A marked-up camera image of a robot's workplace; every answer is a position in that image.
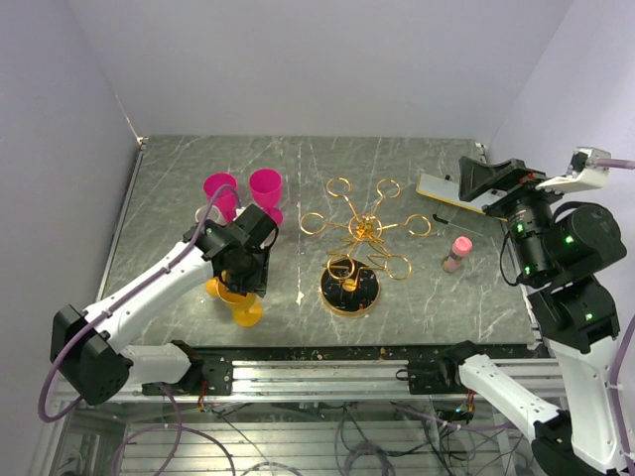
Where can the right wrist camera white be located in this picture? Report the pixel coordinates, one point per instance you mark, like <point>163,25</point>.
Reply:
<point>585,172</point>

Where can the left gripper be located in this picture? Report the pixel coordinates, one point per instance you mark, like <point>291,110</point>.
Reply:
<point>258,282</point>

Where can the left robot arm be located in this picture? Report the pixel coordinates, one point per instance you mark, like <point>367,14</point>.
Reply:
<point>94,348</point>

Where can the yellow rimmed white board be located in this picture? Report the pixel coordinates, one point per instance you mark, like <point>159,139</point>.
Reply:
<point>446,191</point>

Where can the clear wine glass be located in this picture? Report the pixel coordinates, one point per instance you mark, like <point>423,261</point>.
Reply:
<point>206,213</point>

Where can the gold wire glass rack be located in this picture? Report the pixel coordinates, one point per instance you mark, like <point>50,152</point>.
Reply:
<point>349,284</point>

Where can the magenta wine glass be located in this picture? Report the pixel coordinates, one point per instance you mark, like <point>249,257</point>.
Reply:
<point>219,188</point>
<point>266,188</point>

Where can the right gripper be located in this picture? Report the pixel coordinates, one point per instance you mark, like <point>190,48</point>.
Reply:
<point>477,177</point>

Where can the small pink capped bottle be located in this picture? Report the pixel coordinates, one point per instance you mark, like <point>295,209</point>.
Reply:
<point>460,249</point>

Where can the aluminium frame rail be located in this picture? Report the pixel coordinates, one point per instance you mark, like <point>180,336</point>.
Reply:
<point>271,381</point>

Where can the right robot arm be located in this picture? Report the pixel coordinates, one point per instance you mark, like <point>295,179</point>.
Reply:
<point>560,247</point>

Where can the orange wine glass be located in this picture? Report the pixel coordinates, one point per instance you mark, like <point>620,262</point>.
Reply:
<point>217,289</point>
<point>246,309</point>

